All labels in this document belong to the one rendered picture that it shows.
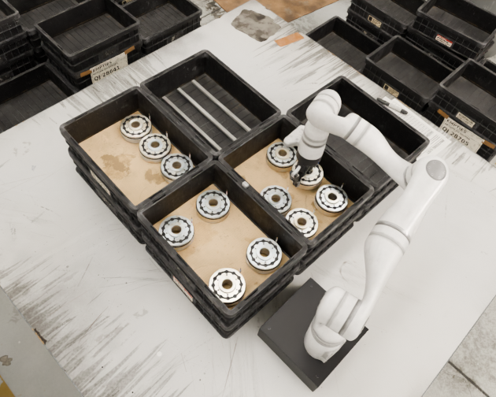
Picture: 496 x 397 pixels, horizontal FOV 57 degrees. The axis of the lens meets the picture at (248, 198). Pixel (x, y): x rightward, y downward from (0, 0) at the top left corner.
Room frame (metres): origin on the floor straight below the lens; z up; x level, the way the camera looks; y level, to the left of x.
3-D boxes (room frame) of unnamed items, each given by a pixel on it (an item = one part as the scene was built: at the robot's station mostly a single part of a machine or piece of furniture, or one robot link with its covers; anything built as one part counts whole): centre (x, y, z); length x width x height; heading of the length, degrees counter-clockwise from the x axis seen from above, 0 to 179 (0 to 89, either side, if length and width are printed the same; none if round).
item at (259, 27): (1.82, 0.10, 0.71); 0.22 x 0.19 x 0.01; 53
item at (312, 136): (0.88, -0.16, 1.15); 0.09 x 0.07 x 0.15; 157
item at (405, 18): (2.55, -0.65, 0.31); 0.40 x 0.30 x 0.34; 53
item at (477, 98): (1.74, -1.05, 0.37); 0.40 x 0.30 x 0.45; 53
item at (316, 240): (0.84, -0.13, 0.92); 0.40 x 0.30 x 0.02; 51
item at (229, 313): (0.61, 0.06, 0.92); 0.40 x 0.30 x 0.02; 51
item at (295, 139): (0.88, -0.14, 1.05); 0.11 x 0.09 x 0.06; 56
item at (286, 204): (0.78, -0.08, 0.86); 0.10 x 0.10 x 0.01
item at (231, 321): (0.61, 0.06, 0.87); 0.40 x 0.30 x 0.11; 51
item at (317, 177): (0.89, -0.17, 0.88); 0.10 x 0.10 x 0.01
